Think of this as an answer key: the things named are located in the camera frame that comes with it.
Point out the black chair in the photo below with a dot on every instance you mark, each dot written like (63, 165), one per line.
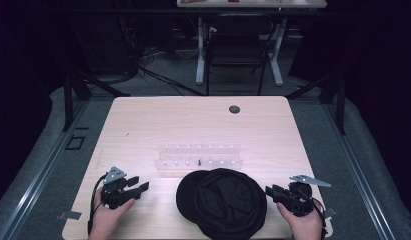
(238, 50)

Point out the person's right hand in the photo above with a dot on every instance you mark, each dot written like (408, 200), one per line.
(303, 225)

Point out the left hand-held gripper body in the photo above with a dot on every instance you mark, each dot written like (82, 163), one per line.
(113, 195)

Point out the aluminium floor rail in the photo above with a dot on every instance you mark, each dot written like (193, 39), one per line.
(359, 173)
(43, 170)

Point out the person's left hand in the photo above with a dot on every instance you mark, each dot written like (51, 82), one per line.
(108, 218)

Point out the black tape square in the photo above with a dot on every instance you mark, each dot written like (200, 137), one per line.
(75, 142)

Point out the grey tape piece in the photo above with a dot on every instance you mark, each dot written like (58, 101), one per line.
(330, 212)
(69, 215)

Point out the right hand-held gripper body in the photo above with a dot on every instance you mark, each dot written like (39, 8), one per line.
(298, 198)

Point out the white-legged desk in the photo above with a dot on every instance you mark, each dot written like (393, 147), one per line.
(253, 4)

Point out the clear acrylic rack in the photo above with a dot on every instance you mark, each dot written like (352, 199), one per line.
(199, 156)

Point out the black metal stand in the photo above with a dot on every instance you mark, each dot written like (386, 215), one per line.
(340, 106)
(68, 100)

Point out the grey table grommet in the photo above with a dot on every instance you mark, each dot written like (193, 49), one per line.
(234, 109)

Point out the black tape strip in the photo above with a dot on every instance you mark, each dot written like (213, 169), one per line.
(82, 128)

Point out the black cap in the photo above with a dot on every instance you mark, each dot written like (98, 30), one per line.
(223, 203)

